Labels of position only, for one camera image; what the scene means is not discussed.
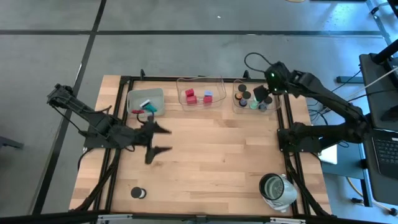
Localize black laptop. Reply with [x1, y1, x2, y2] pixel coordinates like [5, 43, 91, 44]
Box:
[360, 127, 398, 206]

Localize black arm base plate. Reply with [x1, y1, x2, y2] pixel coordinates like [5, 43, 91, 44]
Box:
[83, 124, 129, 149]
[277, 128, 322, 153]

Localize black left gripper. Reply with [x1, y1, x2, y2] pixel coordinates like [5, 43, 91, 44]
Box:
[134, 119, 174, 165]

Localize white box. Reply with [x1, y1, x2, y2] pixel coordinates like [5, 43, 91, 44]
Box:
[318, 144, 338, 165]

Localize black hourglass white sand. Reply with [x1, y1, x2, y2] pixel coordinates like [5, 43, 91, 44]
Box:
[130, 186, 147, 200]

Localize grey chair leg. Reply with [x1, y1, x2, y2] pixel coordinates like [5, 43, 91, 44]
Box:
[0, 136, 24, 150]

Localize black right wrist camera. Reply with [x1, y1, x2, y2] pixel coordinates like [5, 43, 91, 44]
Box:
[252, 85, 270, 103]

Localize mint green hourglass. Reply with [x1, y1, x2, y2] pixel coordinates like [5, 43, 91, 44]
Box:
[249, 95, 261, 110]

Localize clear plastic bin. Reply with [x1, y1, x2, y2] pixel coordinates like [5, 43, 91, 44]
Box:
[175, 76, 227, 112]
[231, 79, 282, 115]

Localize grey opaque plastic bin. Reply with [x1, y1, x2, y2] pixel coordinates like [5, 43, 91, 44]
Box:
[126, 88, 165, 117]

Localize white mug dark inside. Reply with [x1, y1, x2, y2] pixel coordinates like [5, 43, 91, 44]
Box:
[258, 172, 299, 214]

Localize black stand foot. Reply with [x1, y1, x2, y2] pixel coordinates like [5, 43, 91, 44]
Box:
[336, 76, 364, 84]

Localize black equipment cart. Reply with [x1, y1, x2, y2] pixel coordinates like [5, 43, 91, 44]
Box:
[359, 52, 398, 131]

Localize black gantry bar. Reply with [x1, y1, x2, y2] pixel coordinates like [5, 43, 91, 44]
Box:
[0, 210, 398, 224]

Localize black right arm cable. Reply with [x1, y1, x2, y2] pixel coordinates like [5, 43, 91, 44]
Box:
[244, 52, 272, 74]

